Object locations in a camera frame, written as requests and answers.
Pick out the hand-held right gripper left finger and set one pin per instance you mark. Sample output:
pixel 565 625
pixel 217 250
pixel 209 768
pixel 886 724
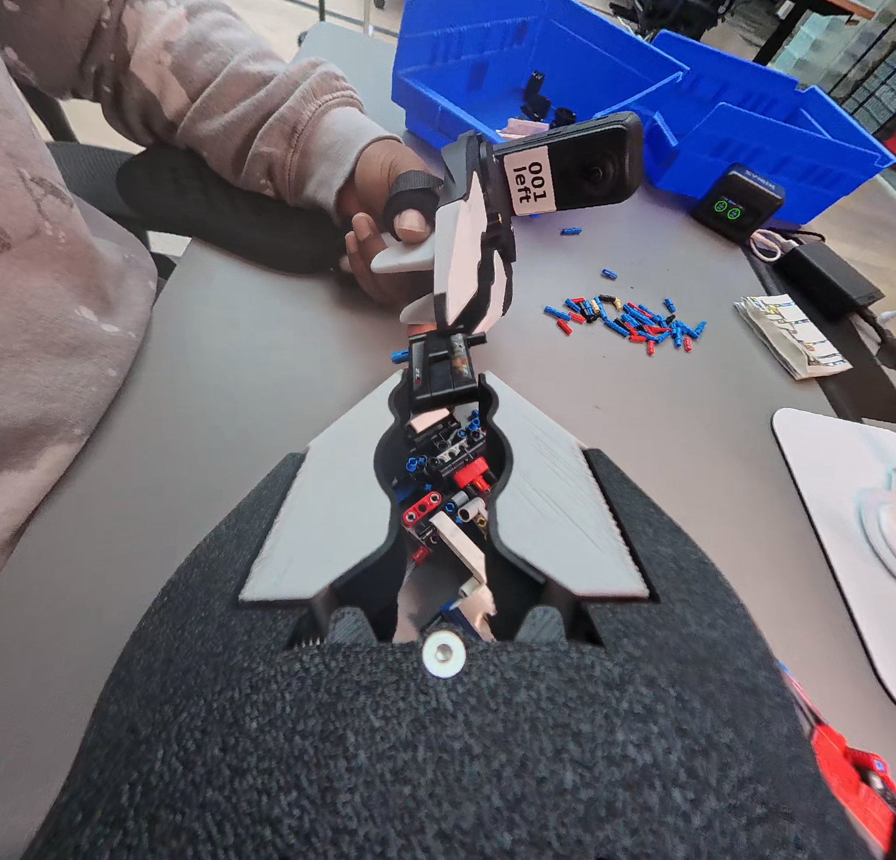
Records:
pixel 322 510

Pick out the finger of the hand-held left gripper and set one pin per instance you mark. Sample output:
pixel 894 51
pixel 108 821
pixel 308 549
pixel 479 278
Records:
pixel 456 258
pixel 500 289

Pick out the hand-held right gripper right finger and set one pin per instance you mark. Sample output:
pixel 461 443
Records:
pixel 560 510

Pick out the brick toy car chassis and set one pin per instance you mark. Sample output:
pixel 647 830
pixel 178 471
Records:
pixel 448 454

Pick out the person's left forearm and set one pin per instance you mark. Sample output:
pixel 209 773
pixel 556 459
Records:
pixel 266 125

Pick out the grey desk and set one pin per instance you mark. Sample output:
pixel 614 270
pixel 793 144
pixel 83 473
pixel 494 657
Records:
pixel 280 356

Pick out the person's left hand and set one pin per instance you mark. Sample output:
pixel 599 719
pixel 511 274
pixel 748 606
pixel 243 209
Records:
pixel 367 174

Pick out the black brick piece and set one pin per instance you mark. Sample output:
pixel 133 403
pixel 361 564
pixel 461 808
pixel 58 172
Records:
pixel 537 93
pixel 563 114

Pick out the pink brick plate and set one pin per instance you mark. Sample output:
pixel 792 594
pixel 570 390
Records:
pixel 521 129

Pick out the pile of blue red pins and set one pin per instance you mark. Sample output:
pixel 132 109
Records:
pixel 630 322

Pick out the black charger with green lights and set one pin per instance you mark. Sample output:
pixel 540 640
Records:
pixel 738 202

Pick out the blue plastic storage bin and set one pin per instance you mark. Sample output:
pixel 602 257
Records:
pixel 476 55
pixel 770 146

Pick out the black power adapter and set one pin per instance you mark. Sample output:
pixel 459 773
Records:
pixel 829 279

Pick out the folded paper sheet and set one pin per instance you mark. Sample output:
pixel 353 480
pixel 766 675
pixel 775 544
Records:
pixel 791 335

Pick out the person's bleached grey sweatshirt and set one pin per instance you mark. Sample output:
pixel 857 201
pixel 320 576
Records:
pixel 63 328

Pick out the red brick assembly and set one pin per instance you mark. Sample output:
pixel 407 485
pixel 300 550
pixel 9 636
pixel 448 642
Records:
pixel 847 776

